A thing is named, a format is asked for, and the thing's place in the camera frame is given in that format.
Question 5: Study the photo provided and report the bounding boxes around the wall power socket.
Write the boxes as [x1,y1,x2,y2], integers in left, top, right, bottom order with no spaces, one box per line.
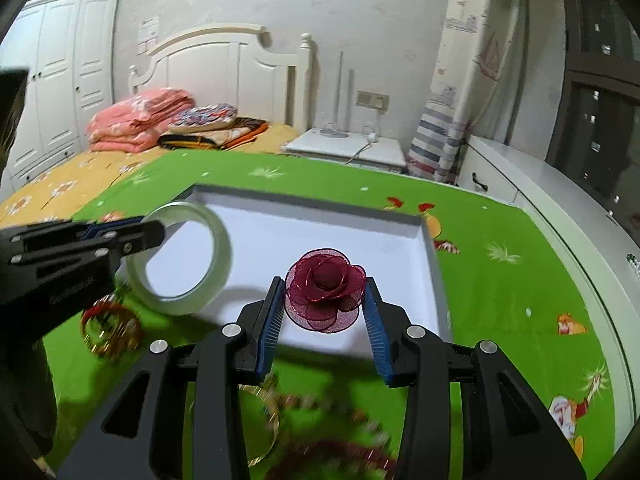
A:
[356,91,390,112]

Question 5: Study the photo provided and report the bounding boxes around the patterned pillow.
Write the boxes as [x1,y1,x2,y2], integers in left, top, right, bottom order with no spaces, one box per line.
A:
[168,103,238,133]

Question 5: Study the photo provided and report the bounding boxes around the sailboat print curtain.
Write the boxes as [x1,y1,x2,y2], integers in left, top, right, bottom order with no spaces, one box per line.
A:
[407,0,522,183]

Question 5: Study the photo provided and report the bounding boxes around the white nightstand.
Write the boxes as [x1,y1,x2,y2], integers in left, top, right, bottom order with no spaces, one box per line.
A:
[283,129,407,174]

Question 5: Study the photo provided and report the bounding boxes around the dark red fabric flower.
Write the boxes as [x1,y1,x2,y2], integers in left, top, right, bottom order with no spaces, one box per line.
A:
[284,248,367,334]

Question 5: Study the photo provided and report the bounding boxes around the green cartoon print cloth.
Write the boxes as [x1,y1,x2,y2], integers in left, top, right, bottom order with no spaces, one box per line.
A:
[44,150,615,479]

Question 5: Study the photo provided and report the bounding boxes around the white desk lamp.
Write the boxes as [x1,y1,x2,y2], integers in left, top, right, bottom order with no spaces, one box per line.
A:
[320,50,348,139]

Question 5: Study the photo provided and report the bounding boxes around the multicolour bead bracelet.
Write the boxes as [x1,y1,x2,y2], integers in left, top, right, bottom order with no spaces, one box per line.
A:
[271,391,392,449]

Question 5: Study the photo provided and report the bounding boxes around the white wardrobe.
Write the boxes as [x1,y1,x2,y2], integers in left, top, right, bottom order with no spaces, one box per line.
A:
[1,0,118,200]

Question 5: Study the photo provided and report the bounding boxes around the thin gold bangle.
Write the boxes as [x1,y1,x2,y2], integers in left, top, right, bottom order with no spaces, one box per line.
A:
[239,385,280,468]

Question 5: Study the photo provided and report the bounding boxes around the pale green jade bangle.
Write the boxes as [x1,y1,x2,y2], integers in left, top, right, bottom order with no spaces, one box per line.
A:
[126,200,232,316]

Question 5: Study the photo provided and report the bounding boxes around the white window cabinet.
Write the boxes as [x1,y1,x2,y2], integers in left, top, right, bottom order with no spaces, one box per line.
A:
[456,134,640,361]

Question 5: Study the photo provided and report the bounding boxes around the red cord gold bracelets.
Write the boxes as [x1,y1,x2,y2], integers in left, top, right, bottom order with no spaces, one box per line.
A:
[79,294,144,362]

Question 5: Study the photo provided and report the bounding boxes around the white bed headboard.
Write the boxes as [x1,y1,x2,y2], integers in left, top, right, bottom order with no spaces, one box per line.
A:
[128,24,314,133]

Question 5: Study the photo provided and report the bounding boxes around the dark framed window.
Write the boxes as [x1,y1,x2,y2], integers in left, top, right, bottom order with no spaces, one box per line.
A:
[546,0,639,240]

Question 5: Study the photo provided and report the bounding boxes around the white charger cable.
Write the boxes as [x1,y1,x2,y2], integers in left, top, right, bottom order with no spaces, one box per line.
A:
[344,109,384,166]

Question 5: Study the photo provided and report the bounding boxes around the black orange folded blanket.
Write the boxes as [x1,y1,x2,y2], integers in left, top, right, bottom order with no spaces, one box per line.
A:
[157,117,269,151]

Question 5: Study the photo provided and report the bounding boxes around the folded pink quilt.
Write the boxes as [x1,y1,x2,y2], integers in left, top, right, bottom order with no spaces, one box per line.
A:
[86,87,195,153]

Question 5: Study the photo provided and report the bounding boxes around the yellow floral bedsheet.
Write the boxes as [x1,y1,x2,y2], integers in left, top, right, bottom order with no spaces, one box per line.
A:
[0,122,302,231]

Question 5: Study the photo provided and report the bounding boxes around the grey shallow tray box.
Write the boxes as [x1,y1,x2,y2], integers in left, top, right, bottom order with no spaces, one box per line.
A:
[140,183,454,359]

